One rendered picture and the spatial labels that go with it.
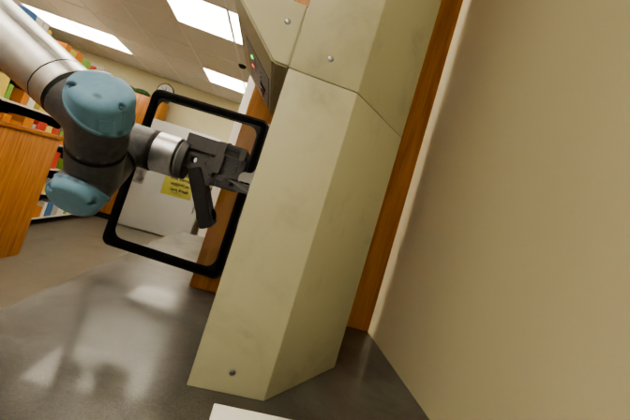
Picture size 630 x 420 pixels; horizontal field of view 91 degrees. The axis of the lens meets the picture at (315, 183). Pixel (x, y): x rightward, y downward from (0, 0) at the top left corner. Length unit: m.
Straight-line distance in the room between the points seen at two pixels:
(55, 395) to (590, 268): 0.65
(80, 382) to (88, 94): 0.35
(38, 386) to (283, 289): 0.30
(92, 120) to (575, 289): 0.63
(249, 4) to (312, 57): 0.12
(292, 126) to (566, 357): 0.46
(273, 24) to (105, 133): 0.27
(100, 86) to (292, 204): 0.28
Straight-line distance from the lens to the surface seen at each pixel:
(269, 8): 0.52
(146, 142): 0.61
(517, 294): 0.58
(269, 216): 0.45
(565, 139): 0.61
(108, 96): 0.46
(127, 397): 0.51
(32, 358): 0.57
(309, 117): 0.47
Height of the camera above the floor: 1.23
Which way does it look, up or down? 4 degrees up
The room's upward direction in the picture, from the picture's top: 17 degrees clockwise
